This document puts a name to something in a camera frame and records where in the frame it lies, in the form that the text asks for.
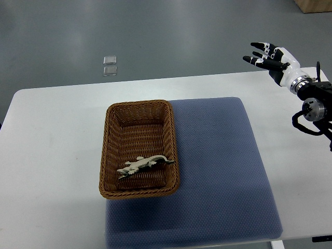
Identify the green toy crocodile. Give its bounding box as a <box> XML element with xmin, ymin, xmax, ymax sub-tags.
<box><xmin>117</xmin><ymin>155</ymin><xmax>175</xmax><ymax>179</ymax></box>

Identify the white table leg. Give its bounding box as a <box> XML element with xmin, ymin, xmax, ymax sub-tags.
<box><xmin>270</xmin><ymin>240</ymin><xmax>285</xmax><ymax>249</ymax></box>

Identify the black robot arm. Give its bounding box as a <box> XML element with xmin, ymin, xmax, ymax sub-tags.
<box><xmin>290</xmin><ymin>62</ymin><xmax>331</xmax><ymax>140</ymax></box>

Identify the wooden box corner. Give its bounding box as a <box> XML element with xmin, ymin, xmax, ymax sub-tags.
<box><xmin>294</xmin><ymin>0</ymin><xmax>331</xmax><ymax>13</ymax></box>

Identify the floor outlet plate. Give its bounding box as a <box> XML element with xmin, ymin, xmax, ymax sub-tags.
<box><xmin>103</xmin><ymin>65</ymin><xmax>117</xmax><ymax>76</ymax></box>
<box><xmin>103</xmin><ymin>56</ymin><xmax>117</xmax><ymax>65</ymax></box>

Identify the brown wicker basket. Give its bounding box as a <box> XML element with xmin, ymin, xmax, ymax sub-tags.
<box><xmin>99</xmin><ymin>100</ymin><xmax>180</xmax><ymax>200</ymax></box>

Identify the blue textured mat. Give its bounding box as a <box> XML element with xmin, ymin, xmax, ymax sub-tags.
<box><xmin>105</xmin><ymin>97</ymin><xmax>283</xmax><ymax>248</ymax></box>

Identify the upper floor outlet plate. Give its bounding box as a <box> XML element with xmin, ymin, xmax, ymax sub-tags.
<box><xmin>103</xmin><ymin>56</ymin><xmax>117</xmax><ymax>65</ymax></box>

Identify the black table control panel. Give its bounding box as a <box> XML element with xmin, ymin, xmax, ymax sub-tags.
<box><xmin>312</xmin><ymin>236</ymin><xmax>332</xmax><ymax>243</ymax></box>

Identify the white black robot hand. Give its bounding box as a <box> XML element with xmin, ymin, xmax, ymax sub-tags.
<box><xmin>243</xmin><ymin>42</ymin><xmax>312</xmax><ymax>94</ymax></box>

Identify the lower floor outlet plate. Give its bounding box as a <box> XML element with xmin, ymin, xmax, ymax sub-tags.
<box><xmin>103</xmin><ymin>65</ymin><xmax>117</xmax><ymax>76</ymax></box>

